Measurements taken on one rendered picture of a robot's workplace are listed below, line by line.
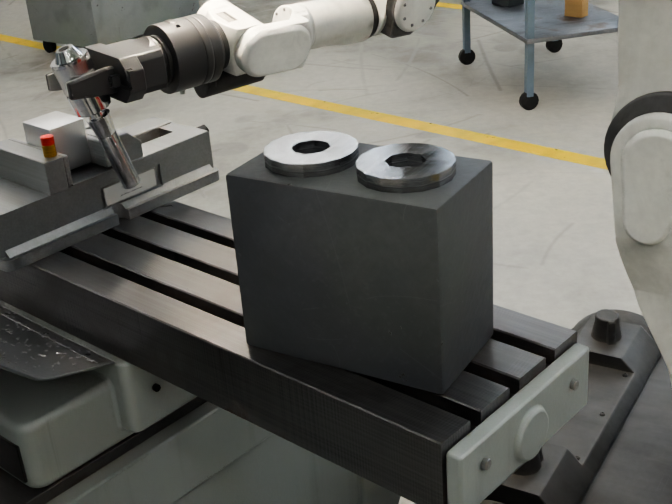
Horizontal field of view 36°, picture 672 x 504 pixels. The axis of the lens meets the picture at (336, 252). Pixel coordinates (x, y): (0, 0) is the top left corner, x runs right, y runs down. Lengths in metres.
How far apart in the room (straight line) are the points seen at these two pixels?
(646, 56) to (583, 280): 1.94
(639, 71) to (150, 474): 0.76
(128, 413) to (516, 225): 2.37
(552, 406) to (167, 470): 0.54
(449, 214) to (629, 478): 0.66
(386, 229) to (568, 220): 2.63
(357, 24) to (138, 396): 0.60
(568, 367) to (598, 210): 2.58
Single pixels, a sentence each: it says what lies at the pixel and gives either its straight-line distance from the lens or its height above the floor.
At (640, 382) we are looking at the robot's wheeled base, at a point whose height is 0.58.
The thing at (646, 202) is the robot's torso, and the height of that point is 0.97.
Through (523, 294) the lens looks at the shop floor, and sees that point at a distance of 3.05.
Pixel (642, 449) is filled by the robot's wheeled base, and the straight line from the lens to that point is 1.51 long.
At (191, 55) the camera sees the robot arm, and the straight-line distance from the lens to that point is 1.31.
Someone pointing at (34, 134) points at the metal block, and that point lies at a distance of 1.37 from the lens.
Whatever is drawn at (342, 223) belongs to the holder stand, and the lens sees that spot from 0.92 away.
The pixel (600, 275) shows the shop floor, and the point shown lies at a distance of 3.17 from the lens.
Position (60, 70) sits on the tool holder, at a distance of 1.27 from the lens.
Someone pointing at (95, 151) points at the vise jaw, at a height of 1.02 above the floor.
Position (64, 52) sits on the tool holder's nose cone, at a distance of 1.27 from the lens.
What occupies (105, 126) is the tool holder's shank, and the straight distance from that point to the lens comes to 1.30.
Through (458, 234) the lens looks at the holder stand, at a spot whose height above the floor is 1.07.
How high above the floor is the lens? 1.47
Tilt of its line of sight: 26 degrees down
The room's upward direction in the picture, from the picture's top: 4 degrees counter-clockwise
